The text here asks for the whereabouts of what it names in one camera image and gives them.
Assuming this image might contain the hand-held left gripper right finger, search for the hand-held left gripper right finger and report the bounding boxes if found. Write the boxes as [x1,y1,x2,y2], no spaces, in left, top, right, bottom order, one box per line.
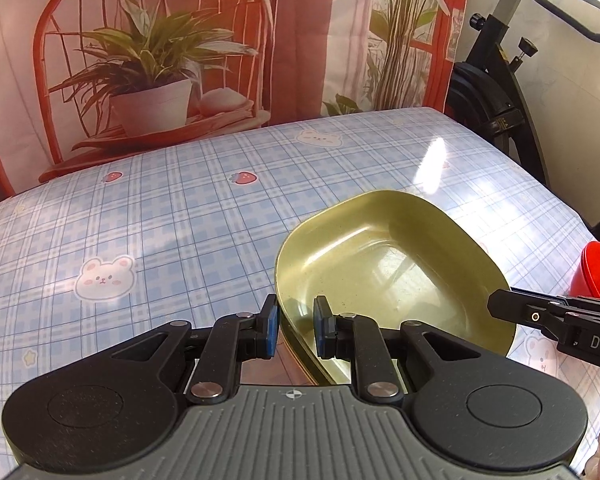
[313,296,487,406]

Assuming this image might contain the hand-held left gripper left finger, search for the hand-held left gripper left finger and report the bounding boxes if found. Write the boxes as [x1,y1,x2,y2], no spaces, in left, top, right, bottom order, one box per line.
[111,293,281,406]

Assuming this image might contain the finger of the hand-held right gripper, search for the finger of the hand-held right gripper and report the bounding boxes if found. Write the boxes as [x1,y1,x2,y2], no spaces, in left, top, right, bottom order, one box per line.
[487,287,600,342]

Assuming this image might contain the green square plate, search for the green square plate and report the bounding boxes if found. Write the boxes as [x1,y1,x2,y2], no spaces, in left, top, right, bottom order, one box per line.
[274,189,519,387]

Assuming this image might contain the blue checked tablecloth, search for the blue checked tablecloth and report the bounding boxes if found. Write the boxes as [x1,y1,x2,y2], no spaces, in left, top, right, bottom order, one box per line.
[0,106,600,480]

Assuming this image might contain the black exercise bike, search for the black exercise bike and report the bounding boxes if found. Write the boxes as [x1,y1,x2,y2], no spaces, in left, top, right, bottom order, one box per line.
[442,0,600,241]

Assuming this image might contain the printed backdrop cloth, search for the printed backdrop cloth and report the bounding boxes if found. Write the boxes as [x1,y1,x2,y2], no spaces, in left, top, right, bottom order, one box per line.
[0,0,472,209]

